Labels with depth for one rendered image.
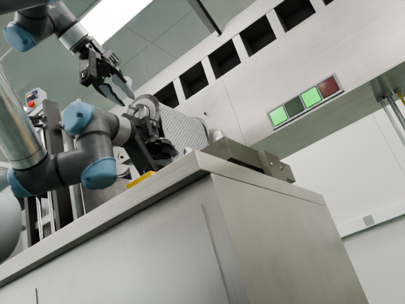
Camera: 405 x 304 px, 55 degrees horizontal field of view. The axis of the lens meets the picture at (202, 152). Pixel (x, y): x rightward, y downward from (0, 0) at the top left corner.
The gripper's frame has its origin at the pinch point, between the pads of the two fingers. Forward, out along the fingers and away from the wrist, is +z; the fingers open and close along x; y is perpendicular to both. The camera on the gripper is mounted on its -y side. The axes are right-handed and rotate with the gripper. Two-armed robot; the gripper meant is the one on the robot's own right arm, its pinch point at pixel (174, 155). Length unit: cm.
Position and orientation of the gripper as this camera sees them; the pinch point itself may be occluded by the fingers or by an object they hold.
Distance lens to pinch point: 112.4
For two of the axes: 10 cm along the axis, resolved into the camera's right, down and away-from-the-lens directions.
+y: -2.7, -8.7, 4.2
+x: -7.7, 4.5, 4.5
